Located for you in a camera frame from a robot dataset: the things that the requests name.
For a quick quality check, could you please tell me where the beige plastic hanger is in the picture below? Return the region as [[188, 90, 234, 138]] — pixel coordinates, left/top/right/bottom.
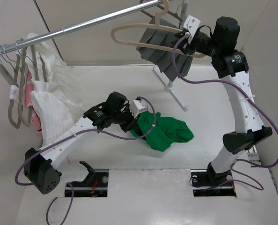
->
[[110, 0, 206, 59]]

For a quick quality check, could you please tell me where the pink garment on hanger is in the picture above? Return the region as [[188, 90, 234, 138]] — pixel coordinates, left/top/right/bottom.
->
[[25, 70, 43, 137]]

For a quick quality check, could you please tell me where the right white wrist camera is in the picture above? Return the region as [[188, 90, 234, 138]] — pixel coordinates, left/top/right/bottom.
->
[[182, 15, 201, 38]]

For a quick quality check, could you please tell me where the green t shirt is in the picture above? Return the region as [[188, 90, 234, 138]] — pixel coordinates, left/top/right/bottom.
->
[[137, 112, 194, 152]]

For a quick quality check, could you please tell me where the grey hanger far left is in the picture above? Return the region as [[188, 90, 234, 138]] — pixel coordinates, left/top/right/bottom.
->
[[2, 54, 25, 129]]

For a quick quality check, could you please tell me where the silver clothes rack rail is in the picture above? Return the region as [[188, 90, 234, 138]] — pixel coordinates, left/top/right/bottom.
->
[[0, 0, 162, 56]]

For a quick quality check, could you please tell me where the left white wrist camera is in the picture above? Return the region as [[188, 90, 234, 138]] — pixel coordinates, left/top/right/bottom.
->
[[130, 100, 148, 118]]

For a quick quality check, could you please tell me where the grey pleated cloth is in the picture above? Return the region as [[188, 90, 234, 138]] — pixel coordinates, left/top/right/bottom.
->
[[136, 29, 193, 82]]

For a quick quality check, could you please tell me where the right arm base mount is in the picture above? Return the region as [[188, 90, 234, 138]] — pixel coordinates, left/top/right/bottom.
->
[[189, 164, 237, 197]]

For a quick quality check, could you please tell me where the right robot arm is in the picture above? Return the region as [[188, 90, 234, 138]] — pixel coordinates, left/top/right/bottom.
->
[[176, 15, 272, 188]]

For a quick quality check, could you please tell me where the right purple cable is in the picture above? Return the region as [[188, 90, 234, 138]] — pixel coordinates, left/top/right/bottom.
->
[[173, 32, 278, 191]]

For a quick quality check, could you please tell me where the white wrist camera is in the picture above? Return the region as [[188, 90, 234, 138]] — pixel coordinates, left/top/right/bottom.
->
[[182, 15, 201, 38], [130, 100, 148, 118]]

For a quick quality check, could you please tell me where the aluminium rail right edge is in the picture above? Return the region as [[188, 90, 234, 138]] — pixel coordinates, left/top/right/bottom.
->
[[246, 145, 261, 165]]

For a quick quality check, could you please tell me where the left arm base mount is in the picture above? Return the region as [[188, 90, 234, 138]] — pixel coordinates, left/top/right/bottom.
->
[[65, 161, 109, 198]]

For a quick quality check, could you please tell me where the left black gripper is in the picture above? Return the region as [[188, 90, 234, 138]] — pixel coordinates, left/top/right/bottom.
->
[[112, 105, 139, 133]]

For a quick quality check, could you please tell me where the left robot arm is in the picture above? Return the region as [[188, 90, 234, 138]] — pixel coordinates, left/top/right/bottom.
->
[[23, 92, 148, 195]]

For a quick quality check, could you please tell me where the white garment on hanger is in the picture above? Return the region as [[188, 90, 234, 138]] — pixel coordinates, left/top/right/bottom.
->
[[29, 42, 84, 145]]

